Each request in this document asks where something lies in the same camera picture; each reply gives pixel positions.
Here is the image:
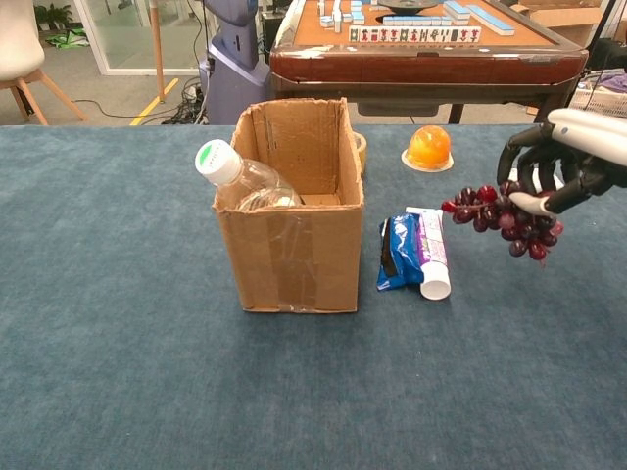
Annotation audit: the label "transparent water bottle green label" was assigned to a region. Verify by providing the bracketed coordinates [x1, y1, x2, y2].
[194, 138, 304, 212]

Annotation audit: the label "white plastic basket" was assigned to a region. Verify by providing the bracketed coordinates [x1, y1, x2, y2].
[567, 80, 627, 118]

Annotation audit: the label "white chair wooden legs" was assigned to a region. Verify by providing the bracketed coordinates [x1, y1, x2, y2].
[0, 0, 89, 126]

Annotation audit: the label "potted green plant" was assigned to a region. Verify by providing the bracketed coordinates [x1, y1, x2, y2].
[33, 3, 74, 31]

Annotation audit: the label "red grape bunch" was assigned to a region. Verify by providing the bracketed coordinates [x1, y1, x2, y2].
[440, 180, 565, 268]

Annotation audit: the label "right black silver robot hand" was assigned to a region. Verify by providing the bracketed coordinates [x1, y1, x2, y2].
[497, 108, 627, 217]

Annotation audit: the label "large brown cardboard carton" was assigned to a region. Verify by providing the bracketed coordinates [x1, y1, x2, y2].
[511, 0, 611, 48]

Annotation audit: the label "wooden pole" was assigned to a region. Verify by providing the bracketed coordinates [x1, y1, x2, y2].
[149, 0, 167, 104]

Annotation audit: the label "blue table mat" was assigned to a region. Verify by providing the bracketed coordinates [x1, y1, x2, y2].
[0, 123, 627, 470]

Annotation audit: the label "blue mahjong tile stack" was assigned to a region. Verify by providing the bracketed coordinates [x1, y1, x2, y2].
[317, 0, 366, 34]

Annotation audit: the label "blue snack packet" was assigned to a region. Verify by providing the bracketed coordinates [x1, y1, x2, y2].
[375, 212, 425, 293]

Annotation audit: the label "brown mahjong table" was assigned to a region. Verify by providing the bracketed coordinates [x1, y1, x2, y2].
[268, 0, 589, 124]

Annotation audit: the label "open cardboard box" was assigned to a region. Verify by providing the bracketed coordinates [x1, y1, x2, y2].
[212, 97, 366, 314]

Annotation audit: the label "beige tape roll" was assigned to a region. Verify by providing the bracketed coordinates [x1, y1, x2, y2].
[353, 130, 368, 177]

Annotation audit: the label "green cloth on floor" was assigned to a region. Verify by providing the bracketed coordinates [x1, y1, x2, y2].
[46, 27, 91, 50]

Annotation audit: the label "purple cloth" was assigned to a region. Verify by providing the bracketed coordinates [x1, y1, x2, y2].
[597, 71, 627, 94]

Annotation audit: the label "orange jelly cup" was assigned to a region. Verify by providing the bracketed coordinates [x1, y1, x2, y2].
[400, 124, 455, 172]

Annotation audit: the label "long blue mahjong tile row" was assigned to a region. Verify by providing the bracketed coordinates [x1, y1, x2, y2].
[466, 4, 516, 36]

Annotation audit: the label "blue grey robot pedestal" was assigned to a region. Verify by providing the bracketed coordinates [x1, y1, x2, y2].
[198, 0, 272, 126]

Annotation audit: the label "purple white cream tube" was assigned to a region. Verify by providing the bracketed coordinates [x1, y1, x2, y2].
[405, 206, 453, 302]

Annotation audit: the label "black tripod stand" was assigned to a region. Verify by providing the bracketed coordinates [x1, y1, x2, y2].
[575, 0, 619, 123]

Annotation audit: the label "blue-backed mahjong tile row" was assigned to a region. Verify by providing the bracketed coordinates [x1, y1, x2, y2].
[382, 15, 455, 27]

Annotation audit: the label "face-up mahjong tile row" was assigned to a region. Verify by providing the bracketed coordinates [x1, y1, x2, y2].
[348, 25, 483, 44]

